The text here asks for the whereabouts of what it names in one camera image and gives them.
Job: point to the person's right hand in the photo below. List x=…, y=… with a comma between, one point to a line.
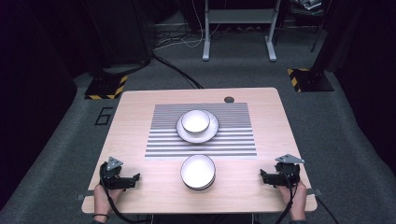
x=298, y=202

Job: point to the black table grommet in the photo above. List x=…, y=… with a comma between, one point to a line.
x=229, y=100

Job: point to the white plate dark rim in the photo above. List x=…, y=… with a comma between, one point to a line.
x=199, y=138

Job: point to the person's left hand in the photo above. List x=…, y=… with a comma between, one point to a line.
x=101, y=200

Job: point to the white desk frame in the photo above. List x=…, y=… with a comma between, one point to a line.
x=206, y=31

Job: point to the grey striped placemat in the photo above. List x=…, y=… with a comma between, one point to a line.
x=165, y=146

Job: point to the metal table bracket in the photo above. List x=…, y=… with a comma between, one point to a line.
x=316, y=192
x=81, y=197

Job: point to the black curtain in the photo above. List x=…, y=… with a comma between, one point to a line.
x=31, y=93
x=370, y=77

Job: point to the pile of grey items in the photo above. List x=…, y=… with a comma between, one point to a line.
x=306, y=7

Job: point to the black stand column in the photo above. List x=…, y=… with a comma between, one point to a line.
x=325, y=46

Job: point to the white bowl dark rim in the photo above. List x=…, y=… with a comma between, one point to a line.
x=198, y=171
x=199, y=189
x=195, y=121

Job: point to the black upright panel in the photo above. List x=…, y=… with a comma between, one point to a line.
x=121, y=31

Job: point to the hazard striped black base plate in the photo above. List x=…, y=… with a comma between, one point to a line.
x=104, y=87
x=311, y=81

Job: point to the black wristband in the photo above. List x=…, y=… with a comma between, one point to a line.
x=101, y=215

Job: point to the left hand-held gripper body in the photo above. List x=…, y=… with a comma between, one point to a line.
x=111, y=180

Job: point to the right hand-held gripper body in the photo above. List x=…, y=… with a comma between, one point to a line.
x=288, y=177

